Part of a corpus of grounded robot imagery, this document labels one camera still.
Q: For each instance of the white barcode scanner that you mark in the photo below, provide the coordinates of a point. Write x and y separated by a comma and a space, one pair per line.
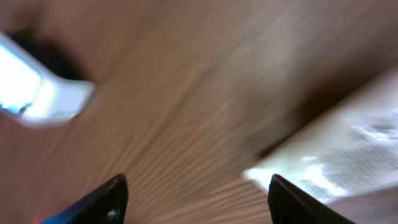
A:
40, 85

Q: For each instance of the white gold-capped cream tube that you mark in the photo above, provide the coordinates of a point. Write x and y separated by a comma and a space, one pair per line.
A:
349, 150

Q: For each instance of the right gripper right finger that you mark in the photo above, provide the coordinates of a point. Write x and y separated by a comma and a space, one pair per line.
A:
290, 205

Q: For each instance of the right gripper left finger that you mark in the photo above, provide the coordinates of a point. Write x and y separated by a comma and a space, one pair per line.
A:
107, 204

